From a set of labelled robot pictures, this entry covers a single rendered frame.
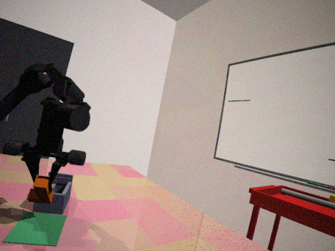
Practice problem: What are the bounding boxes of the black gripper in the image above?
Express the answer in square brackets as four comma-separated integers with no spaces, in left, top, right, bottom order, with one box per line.
[3,123,87,188]

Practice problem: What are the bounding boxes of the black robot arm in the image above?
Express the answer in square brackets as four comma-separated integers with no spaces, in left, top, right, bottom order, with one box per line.
[0,63,91,132]

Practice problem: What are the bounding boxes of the orange l-shaped part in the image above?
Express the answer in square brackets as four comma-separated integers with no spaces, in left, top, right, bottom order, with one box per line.
[27,175,54,204]

